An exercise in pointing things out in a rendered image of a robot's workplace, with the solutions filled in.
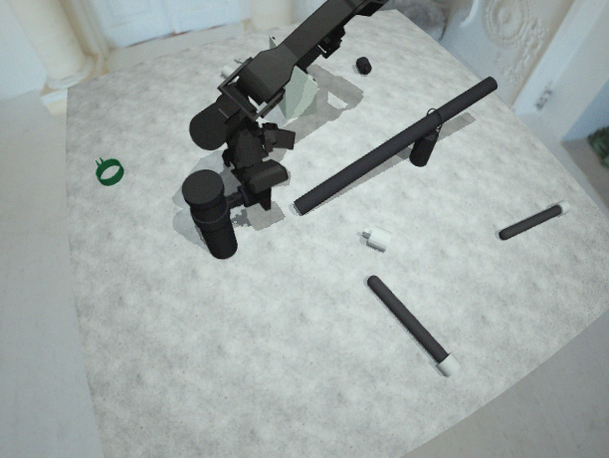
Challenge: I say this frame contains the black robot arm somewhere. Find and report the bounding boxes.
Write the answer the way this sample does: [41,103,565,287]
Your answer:
[189,0,389,153]

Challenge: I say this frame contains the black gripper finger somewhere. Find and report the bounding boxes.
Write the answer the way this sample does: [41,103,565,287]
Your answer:
[242,182,272,211]
[231,168,245,185]

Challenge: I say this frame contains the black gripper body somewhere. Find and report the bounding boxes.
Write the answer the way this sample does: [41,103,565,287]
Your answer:
[222,122,289,193]

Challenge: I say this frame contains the dark green ring with two small tabs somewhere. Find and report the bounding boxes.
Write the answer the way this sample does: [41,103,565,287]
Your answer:
[96,158,124,186]

